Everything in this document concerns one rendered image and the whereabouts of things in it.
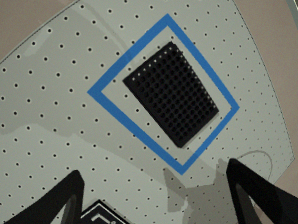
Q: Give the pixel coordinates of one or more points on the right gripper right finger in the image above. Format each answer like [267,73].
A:
[281,207]

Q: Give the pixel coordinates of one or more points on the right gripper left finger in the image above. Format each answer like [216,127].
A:
[45,210]

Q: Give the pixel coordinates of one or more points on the blue tape outline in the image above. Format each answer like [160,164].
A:
[112,72]

